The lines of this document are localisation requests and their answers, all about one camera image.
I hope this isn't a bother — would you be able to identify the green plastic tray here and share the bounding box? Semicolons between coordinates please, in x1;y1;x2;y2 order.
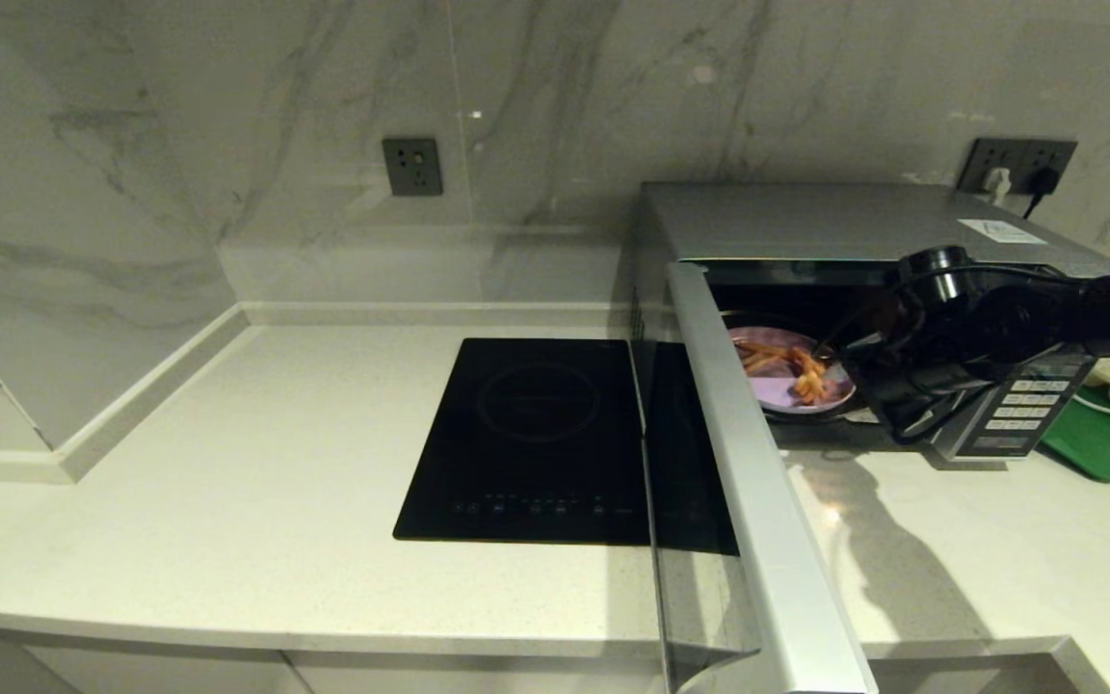
1039;386;1110;483

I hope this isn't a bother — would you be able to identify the purple round plate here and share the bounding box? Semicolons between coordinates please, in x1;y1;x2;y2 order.
727;326;858;417

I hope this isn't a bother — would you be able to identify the white counter cabinet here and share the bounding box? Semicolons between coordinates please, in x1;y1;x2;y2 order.
0;622;1110;694

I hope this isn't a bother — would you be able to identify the black induction cooktop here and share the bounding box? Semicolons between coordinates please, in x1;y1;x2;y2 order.
393;337;660;547

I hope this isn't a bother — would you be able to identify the orange french fries heap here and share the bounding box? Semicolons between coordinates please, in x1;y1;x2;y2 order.
738;342;832;404

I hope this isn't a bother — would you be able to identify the smooth black robot cable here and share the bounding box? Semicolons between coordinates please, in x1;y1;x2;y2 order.
810;262;1110;446

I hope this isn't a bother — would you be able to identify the silver microwave oven body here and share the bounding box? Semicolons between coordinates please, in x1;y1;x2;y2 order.
630;181;1110;471

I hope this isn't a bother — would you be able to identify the grey double wall socket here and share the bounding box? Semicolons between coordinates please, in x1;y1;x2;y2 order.
960;137;1078;196

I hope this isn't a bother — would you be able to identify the grey single wall socket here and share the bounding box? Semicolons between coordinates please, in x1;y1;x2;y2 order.
382;137;443;197

